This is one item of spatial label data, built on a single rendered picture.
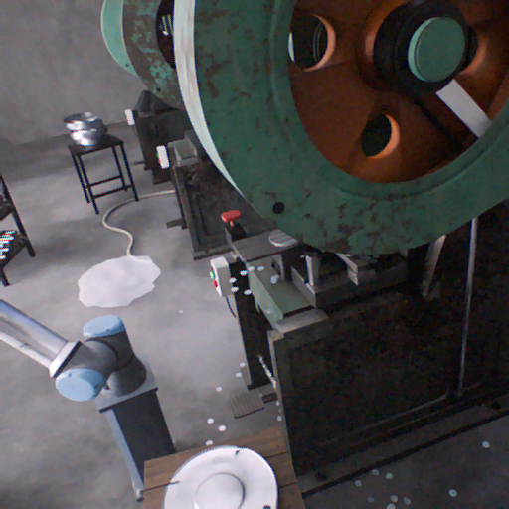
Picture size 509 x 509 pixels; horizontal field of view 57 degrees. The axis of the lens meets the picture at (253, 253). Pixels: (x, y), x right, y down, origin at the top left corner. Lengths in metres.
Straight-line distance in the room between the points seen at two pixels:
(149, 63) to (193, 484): 1.96
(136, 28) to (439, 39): 1.88
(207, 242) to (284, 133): 2.31
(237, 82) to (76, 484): 1.60
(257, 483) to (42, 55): 7.17
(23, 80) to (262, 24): 7.21
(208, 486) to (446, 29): 1.14
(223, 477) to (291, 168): 0.83
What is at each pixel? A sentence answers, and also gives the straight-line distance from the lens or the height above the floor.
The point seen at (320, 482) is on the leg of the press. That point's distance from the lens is 1.74.
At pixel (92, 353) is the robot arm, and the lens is 1.39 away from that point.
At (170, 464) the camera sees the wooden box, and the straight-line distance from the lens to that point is 1.46.
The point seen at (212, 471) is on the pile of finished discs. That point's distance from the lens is 1.38.
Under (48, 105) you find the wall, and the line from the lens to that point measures 7.96.
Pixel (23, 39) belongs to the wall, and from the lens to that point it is 7.90.
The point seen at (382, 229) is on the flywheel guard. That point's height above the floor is 0.99.
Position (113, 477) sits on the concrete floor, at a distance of 1.97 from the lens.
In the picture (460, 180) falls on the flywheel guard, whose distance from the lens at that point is 1.11.
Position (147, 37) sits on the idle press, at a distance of 2.59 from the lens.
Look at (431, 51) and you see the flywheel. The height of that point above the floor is 1.33.
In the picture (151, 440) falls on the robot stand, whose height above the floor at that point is 0.23.
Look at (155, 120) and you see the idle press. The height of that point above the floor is 0.57.
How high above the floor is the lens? 1.46
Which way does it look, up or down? 29 degrees down
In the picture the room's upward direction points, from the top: 10 degrees counter-clockwise
